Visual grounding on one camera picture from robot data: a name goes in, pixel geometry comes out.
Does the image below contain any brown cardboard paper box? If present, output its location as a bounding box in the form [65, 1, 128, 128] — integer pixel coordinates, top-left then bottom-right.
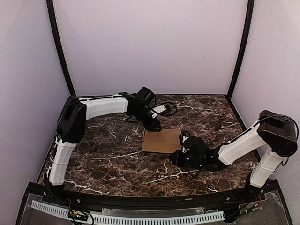
[142, 129, 182, 154]

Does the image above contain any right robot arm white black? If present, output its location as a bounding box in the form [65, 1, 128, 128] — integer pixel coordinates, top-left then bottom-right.
[169, 110, 300, 188]

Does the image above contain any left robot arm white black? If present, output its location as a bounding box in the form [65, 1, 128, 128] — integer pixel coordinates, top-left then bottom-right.
[47, 87, 166, 186]

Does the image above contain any right small circuit board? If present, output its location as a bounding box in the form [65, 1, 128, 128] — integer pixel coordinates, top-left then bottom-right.
[245, 203, 263, 214]

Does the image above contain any small green circuit board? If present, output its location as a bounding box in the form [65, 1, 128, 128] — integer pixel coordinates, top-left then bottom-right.
[67, 210, 89, 221]

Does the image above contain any white slotted cable duct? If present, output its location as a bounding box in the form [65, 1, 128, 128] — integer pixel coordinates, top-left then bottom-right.
[30, 200, 225, 225]

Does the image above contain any black front table rail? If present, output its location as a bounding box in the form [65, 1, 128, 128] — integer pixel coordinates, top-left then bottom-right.
[43, 189, 257, 211]

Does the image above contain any black left frame post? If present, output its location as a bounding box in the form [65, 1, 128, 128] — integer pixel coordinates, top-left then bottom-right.
[46, 0, 76, 96]

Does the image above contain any black frame post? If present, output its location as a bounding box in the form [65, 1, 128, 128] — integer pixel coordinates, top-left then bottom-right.
[227, 0, 255, 99]
[46, 0, 76, 96]

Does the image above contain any black right frame post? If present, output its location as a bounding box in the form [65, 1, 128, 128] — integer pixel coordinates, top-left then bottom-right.
[227, 0, 255, 99]

